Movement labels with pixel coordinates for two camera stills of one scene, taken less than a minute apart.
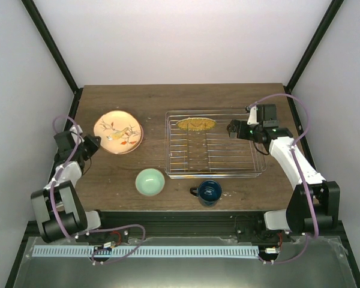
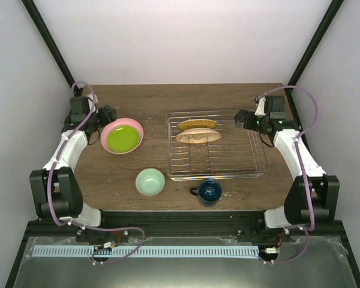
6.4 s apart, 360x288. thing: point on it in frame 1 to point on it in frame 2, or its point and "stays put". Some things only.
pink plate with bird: x=120 y=132 to x=198 y=135
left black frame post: x=57 y=52 stays put
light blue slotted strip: x=102 y=252 stays put
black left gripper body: x=91 y=149 to x=107 y=118
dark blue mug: x=209 y=192 stays put
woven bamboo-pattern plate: x=195 y=123 stays put
